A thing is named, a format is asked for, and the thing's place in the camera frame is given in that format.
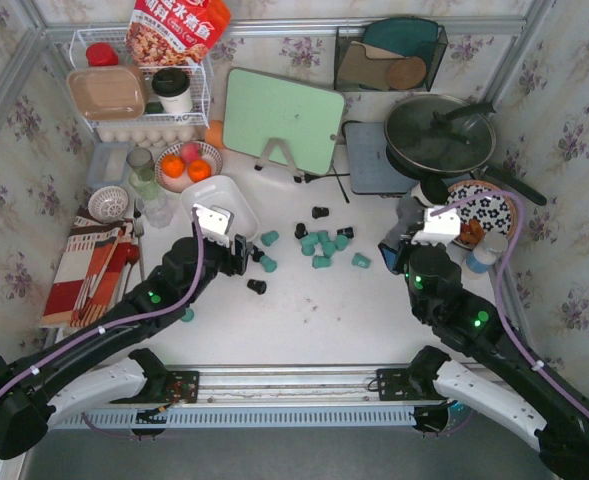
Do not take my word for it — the clear glass tumbler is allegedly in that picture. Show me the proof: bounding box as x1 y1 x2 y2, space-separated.
142 191 174 229

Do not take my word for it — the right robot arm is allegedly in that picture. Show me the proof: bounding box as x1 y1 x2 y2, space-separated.
387 236 589 479

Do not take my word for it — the green glass tumbler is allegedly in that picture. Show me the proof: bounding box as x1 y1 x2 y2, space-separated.
129 170 160 201

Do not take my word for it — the orange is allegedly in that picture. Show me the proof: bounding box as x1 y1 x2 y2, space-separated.
160 154 185 178
187 159 212 183

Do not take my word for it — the grey induction cooker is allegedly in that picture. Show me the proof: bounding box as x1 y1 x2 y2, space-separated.
341 120 418 195

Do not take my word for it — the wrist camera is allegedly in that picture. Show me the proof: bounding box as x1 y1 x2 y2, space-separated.
192 204 234 247
411 206 462 246

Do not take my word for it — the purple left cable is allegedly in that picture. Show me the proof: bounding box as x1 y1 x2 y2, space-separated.
0 209 206 449

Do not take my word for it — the blue flower plate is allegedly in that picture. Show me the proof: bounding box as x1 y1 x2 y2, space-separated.
447 180 517 250

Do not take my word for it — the grey blue oven mitt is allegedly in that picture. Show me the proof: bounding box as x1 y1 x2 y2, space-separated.
378 195 425 275

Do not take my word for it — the white pill bottle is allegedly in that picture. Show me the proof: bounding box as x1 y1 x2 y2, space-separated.
462 231 509 279

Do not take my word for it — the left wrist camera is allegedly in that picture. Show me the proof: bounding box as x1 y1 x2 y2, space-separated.
192 204 234 247

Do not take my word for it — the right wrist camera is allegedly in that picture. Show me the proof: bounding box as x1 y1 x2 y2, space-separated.
411 206 462 246

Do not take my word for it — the glass pan lid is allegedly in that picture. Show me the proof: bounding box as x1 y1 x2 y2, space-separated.
383 93 497 174

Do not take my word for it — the left orange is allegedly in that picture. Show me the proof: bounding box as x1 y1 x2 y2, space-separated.
160 154 185 178

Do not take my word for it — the silver fork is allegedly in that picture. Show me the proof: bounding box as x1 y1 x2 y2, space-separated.
133 198 144 239

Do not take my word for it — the fruit bowl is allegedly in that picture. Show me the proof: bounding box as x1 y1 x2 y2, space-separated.
155 141 223 193

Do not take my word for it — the orange sponge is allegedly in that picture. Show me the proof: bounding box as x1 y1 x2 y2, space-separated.
205 120 225 149

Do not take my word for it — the right orange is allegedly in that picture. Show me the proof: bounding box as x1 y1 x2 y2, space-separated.
187 159 212 183

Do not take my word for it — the black frying pan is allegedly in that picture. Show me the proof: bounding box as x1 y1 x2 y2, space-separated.
384 99 548 207

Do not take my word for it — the pink peach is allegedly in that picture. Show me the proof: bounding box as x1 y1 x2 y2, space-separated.
179 142 201 164

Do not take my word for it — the black capsule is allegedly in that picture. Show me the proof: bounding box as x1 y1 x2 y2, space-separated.
311 206 330 219
294 222 308 240
247 279 267 295
337 227 354 239

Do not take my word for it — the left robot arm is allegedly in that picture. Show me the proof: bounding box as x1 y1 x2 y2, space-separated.
0 235 253 460

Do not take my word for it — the white storage basket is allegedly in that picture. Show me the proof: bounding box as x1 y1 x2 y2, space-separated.
179 175 259 241

